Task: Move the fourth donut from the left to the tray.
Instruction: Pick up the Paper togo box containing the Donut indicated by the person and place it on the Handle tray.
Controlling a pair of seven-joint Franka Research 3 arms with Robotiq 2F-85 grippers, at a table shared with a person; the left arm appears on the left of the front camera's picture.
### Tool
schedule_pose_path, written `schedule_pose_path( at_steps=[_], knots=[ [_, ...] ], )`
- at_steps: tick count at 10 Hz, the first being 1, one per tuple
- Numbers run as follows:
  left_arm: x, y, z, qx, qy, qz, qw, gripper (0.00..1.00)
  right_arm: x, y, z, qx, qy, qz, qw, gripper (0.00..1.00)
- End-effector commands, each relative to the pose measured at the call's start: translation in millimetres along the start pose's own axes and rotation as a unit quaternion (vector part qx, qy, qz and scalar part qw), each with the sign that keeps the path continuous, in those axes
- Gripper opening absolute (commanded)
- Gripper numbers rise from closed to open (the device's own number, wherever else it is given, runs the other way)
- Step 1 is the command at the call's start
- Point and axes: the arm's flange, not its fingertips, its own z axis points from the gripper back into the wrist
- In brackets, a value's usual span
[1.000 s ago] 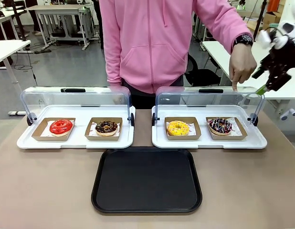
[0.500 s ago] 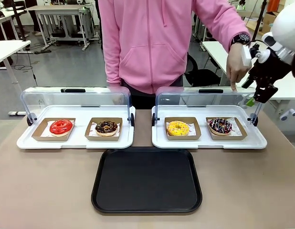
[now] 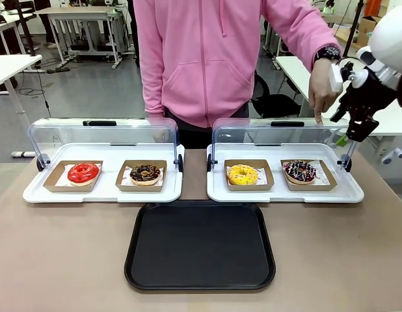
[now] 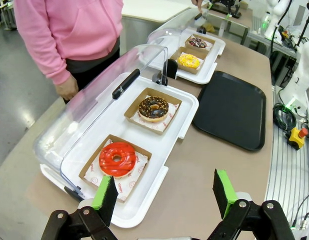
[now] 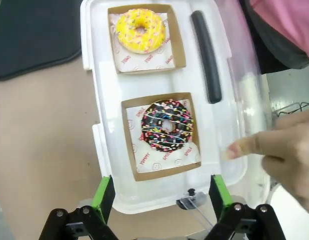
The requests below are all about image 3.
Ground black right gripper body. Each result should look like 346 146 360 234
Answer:
338 60 397 119

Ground pink sleeved left forearm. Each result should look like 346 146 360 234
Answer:
261 0 342 74

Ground pink sleeved right forearm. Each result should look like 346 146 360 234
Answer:
137 35 167 115

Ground brown cardboard donut tray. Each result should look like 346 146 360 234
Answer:
42 159 104 193
114 159 168 193
280 159 338 192
224 159 275 192

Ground dark striped sprinkle donut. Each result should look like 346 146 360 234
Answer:
283 159 317 185

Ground yellow glazed donut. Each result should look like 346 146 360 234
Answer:
227 164 259 187

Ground black serving tray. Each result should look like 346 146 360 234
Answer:
124 200 276 291

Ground chocolate glazed donut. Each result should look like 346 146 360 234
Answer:
129 163 163 187

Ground red glazed donut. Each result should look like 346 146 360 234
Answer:
67 162 102 187

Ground person left hand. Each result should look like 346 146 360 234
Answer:
308 57 342 126

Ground white dumbbell shaped object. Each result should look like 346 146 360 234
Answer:
381 147 402 165

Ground black wrist watch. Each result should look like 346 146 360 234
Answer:
314 44 342 62

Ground white printed paper liner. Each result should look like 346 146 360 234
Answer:
226 166 267 187
53 163 100 189
282 159 328 187
122 166 165 188

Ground cardboard box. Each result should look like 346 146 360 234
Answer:
356 14 384 47

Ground black office chair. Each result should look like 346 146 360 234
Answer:
251 73 302 119

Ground black stand pole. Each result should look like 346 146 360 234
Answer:
345 0 365 49

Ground clear display case lid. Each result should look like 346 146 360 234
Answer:
27 117 180 172
211 117 358 170

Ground white display case base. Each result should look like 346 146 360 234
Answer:
206 142 365 204
22 142 184 204

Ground person torso pink hoodie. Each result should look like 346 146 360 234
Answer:
133 0 280 149

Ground grey background desk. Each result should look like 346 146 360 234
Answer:
33 6 121 70

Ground background person legs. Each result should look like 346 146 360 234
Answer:
38 0 60 50

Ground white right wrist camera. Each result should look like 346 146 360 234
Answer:
328 62 346 94

